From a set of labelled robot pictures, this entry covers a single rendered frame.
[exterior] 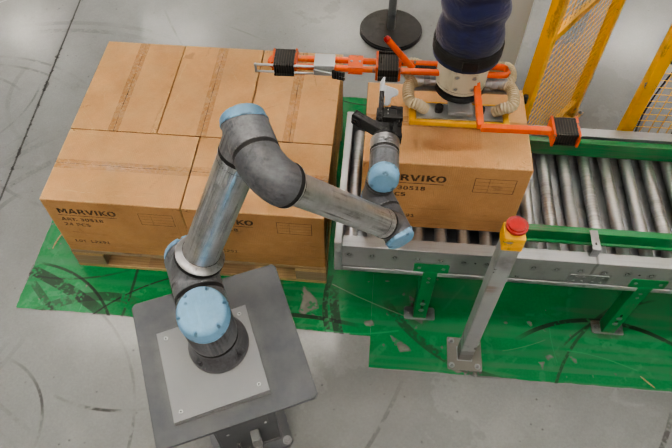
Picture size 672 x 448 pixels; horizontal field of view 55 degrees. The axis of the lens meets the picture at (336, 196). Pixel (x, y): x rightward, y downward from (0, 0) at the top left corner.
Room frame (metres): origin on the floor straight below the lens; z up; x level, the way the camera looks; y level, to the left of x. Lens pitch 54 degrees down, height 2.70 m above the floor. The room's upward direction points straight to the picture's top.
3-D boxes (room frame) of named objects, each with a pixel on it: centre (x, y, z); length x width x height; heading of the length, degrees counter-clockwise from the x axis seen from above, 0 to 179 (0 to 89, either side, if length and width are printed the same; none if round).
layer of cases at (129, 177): (2.01, 0.60, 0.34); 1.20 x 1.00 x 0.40; 85
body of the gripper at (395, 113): (1.36, -0.16, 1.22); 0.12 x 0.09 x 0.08; 176
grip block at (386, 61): (1.63, -0.18, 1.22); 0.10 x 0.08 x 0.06; 176
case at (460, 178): (1.61, -0.41, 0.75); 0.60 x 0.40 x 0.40; 86
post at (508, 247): (1.11, -0.57, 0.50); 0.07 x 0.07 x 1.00; 85
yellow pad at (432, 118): (1.52, -0.42, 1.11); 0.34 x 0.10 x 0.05; 86
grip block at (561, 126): (1.33, -0.71, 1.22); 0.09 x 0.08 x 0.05; 176
